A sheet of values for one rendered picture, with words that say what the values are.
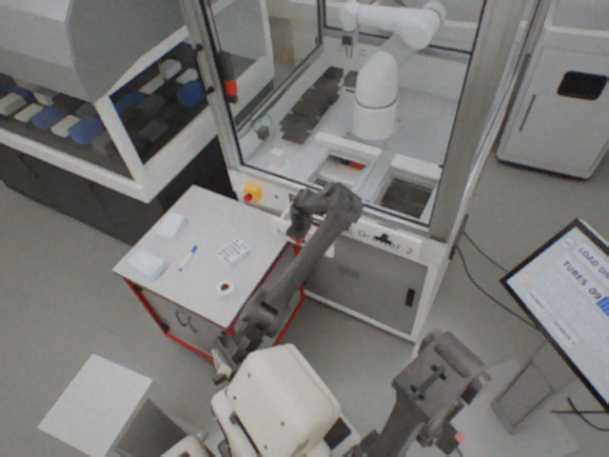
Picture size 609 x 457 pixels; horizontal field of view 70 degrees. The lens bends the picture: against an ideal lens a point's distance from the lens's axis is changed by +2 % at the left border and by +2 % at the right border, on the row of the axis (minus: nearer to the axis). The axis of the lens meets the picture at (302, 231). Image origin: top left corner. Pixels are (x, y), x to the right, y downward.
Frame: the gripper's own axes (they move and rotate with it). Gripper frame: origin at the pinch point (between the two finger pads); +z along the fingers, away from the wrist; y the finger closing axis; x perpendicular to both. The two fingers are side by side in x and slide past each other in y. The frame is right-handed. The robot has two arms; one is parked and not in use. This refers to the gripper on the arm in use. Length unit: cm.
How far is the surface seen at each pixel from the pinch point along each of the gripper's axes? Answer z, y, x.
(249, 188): 1.1, 17.2, 35.7
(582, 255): -24, 16, -90
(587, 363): -9, -9, -100
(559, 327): -9, -1, -91
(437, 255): 5, 20, -50
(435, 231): -8, 20, -47
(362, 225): 0.4, 18.3, -18.8
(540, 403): 45, 0, -104
